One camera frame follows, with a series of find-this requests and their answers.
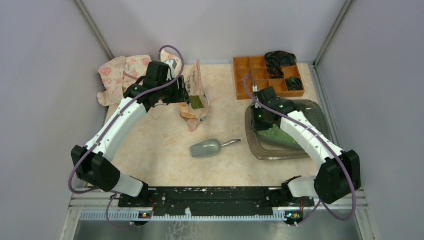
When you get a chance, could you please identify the grey metal scoop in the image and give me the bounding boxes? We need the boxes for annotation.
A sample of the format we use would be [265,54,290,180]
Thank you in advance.
[189,138,242,158]

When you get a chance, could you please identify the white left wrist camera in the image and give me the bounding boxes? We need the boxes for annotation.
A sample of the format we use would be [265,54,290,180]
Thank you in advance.
[163,59,178,81]

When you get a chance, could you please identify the orange cat litter bag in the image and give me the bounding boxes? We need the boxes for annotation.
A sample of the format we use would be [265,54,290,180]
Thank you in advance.
[179,59,211,132]

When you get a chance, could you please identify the dark cloth on tray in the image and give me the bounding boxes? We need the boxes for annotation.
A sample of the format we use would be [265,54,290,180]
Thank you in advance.
[264,50,297,79]

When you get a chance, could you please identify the orange compartment tray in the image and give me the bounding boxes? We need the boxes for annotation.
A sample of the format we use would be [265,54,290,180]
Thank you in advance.
[233,56,306,100]

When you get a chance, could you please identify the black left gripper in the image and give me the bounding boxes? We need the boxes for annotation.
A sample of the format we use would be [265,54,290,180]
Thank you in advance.
[157,74,190,104]

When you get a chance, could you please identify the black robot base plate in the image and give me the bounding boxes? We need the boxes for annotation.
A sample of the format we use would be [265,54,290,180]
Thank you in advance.
[118,187,316,225]

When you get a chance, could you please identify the dark green litter box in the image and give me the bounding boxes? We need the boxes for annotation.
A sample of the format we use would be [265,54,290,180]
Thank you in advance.
[245,99,332,161]

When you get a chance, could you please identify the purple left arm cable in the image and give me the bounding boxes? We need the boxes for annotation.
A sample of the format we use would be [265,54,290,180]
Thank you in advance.
[67,45,185,231]

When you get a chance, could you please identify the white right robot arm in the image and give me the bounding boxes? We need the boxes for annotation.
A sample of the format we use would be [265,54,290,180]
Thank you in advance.
[251,86,361,206]

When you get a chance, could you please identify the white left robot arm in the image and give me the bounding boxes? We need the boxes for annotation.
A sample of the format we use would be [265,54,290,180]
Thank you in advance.
[69,60,189,207]

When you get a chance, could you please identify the pink patterned cloth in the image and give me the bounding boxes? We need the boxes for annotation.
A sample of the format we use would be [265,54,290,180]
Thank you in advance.
[96,52,183,108]

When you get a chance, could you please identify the small dark cloth ball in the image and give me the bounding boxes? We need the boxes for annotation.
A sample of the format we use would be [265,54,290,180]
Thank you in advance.
[285,76,303,91]

